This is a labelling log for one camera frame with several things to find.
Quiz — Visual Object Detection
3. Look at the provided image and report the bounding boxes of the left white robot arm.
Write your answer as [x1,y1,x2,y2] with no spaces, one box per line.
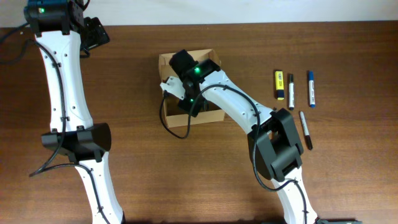
[24,0,126,223]

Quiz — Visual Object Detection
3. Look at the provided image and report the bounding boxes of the white marker blue cap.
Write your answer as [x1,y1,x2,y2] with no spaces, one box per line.
[308,71,316,108]

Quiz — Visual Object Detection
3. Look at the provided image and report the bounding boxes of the brown cardboard box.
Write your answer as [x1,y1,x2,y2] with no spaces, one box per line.
[159,49,225,128]

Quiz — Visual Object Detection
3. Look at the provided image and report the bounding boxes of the white marker black cap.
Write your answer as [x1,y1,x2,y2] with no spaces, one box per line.
[289,73,295,111]

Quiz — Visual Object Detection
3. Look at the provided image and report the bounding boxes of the grey black permanent marker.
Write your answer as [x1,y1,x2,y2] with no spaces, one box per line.
[299,111,313,150]

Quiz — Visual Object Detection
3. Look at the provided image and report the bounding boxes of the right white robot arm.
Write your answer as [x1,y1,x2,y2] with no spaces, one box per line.
[162,50,318,223]

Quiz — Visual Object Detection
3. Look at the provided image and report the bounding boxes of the yellow highlighter marker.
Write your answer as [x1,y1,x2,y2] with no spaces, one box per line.
[274,70,285,100]

